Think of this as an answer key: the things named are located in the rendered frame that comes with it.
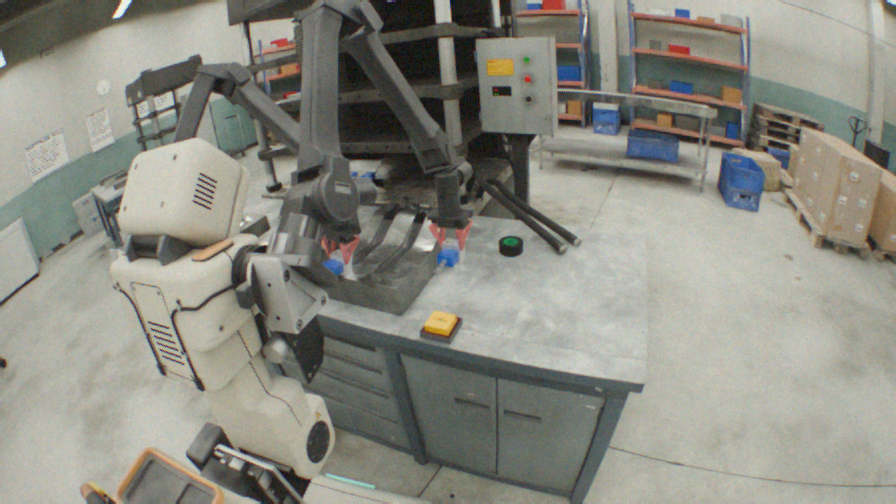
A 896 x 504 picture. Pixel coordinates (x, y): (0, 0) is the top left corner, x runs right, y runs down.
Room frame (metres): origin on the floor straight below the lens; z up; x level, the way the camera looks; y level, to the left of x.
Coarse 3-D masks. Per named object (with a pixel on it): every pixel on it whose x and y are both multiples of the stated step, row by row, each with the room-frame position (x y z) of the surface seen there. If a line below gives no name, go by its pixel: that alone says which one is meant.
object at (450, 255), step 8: (448, 240) 0.91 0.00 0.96; (456, 240) 0.91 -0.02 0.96; (448, 248) 0.89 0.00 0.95; (456, 248) 0.88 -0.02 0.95; (464, 248) 0.90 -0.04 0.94; (440, 256) 0.86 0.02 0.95; (448, 256) 0.85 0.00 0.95; (456, 256) 0.86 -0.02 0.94; (464, 256) 0.90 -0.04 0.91; (440, 264) 0.83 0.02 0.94; (448, 264) 0.85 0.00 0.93
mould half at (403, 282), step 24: (408, 216) 1.15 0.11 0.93; (360, 240) 1.11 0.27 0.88; (384, 240) 1.09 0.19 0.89; (432, 240) 1.04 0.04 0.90; (360, 264) 0.95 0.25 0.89; (408, 264) 0.93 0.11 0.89; (432, 264) 1.00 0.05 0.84; (336, 288) 0.91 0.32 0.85; (360, 288) 0.87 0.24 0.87; (384, 288) 0.83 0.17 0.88; (408, 288) 0.87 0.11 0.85
